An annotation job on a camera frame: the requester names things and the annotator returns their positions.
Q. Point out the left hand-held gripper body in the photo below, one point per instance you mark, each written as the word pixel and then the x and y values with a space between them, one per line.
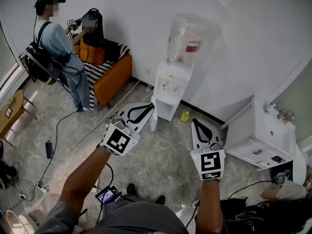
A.
pixel 119 141

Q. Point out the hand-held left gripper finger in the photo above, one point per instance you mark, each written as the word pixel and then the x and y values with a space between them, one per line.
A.
pixel 143 121
pixel 132 106

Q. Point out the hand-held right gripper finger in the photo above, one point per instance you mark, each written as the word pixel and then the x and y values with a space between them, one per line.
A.
pixel 195 135
pixel 214 136

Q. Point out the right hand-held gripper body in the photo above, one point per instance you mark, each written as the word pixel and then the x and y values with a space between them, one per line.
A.
pixel 209 163

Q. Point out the white water dispenser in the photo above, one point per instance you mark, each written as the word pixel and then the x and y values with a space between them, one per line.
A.
pixel 171 82

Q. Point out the person's left forearm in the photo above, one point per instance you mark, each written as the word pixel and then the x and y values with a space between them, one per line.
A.
pixel 83 179

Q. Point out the person's right forearm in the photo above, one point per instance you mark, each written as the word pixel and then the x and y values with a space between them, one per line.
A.
pixel 209 203

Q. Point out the white sink cabinet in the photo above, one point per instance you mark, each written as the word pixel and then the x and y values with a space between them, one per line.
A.
pixel 265 135

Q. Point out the clear water bottle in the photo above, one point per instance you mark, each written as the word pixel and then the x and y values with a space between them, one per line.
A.
pixel 187 38

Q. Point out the small yellow bottle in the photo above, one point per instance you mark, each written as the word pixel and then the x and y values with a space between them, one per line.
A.
pixel 185 116

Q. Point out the orange sofa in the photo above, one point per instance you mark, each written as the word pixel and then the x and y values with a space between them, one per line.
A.
pixel 114 77

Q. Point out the person's left black shoe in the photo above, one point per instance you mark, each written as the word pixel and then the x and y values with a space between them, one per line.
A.
pixel 132 189

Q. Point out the person's black shoe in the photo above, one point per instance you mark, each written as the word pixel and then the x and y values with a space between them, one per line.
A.
pixel 132 189
pixel 159 200

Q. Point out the small black monitor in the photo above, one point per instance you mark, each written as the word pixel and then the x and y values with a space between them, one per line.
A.
pixel 107 195

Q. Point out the person's right black shoe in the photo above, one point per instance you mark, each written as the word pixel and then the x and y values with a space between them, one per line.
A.
pixel 159 200

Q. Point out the purple flat object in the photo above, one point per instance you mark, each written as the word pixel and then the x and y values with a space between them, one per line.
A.
pixel 49 149

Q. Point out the person's gray shirt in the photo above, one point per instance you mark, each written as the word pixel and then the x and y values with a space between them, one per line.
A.
pixel 136 218

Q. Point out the white power strip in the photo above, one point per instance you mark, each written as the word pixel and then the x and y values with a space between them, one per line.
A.
pixel 43 188

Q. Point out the black backpack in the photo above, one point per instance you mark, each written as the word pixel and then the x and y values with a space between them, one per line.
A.
pixel 37 62

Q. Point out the wooden side table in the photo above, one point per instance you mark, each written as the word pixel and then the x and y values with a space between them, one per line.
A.
pixel 13 111

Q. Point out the white wall socket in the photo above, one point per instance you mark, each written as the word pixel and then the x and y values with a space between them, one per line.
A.
pixel 148 71

